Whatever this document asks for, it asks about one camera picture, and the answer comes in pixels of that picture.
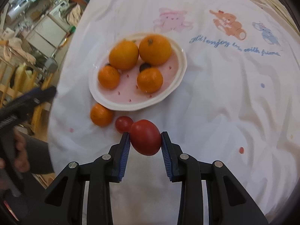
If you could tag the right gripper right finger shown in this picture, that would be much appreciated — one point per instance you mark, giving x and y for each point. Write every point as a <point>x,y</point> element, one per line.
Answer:
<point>228,201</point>

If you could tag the white cabinet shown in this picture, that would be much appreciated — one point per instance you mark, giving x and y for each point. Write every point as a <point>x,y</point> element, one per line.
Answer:
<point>46,36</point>

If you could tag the large orange front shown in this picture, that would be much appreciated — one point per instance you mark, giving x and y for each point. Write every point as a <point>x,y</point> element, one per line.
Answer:
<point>124,55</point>

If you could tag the large red tomato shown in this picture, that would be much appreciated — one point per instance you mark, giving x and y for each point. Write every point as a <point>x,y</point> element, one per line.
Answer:
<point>145,137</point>

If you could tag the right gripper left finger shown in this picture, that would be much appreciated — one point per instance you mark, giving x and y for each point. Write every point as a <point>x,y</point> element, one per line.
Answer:
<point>62,201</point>

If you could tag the small red tomato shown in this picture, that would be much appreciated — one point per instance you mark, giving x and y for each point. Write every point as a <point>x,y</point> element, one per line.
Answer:
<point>123,124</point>

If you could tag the small mandarin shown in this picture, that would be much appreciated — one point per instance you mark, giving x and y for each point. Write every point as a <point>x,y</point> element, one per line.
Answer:
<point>101,116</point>
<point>109,77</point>
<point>150,80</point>

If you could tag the large orange with stem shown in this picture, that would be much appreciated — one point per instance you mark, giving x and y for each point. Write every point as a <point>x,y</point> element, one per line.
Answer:
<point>155,49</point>

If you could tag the wooden chair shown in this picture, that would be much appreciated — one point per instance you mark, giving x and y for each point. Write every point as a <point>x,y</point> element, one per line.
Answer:
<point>18,78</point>

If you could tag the white washing machine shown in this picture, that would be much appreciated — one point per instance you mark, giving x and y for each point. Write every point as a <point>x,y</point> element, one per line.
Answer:
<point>56,14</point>

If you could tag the white cartoon bedsheet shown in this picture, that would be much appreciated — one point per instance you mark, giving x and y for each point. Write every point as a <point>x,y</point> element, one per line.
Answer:
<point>238,101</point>

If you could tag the person's left hand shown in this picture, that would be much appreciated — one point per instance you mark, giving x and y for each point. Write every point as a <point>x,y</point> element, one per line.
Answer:
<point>17,143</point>

